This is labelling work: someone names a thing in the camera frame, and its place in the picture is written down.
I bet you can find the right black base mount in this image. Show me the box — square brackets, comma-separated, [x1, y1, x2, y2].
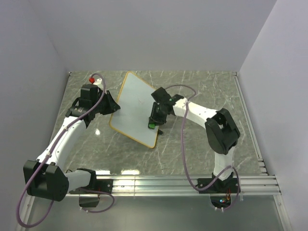
[196, 178, 241, 194]

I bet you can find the yellow framed whiteboard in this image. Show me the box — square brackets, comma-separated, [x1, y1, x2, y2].
[109, 72, 158, 148]

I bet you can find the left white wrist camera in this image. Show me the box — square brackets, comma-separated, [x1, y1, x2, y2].
[89, 77, 105, 91]

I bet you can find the aluminium rail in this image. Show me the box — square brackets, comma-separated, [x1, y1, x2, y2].
[26, 175, 282, 197]
[232, 72, 269, 176]

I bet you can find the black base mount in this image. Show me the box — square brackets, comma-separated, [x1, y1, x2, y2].
[196, 178, 241, 194]
[92, 179, 113, 193]

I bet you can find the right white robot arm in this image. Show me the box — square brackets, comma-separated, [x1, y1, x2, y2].
[148, 87, 240, 193]

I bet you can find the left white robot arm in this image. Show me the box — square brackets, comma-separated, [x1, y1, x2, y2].
[23, 84, 120, 202]

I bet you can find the aluminium front rail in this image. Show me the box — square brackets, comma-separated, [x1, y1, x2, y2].
[26, 175, 282, 197]

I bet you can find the aluminium right side rail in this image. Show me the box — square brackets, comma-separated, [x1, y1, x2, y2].
[232, 72, 269, 176]

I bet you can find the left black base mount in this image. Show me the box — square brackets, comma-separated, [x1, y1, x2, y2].
[92, 179, 113, 193]

